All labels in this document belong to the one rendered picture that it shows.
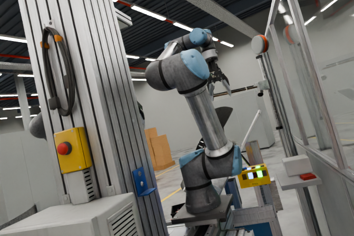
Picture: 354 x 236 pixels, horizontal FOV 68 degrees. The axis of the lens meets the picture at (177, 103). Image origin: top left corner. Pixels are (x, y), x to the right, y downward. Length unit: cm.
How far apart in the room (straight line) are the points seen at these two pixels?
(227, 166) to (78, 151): 55
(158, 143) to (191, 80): 914
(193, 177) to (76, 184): 46
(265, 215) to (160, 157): 863
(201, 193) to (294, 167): 105
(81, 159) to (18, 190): 674
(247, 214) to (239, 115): 767
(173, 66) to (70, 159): 45
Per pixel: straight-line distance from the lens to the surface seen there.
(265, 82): 222
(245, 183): 152
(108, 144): 87
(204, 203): 113
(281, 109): 226
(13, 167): 758
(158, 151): 1013
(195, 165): 110
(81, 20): 96
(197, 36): 126
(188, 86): 91
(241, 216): 161
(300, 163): 205
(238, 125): 921
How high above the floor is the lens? 139
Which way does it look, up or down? 5 degrees up
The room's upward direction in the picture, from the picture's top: 14 degrees counter-clockwise
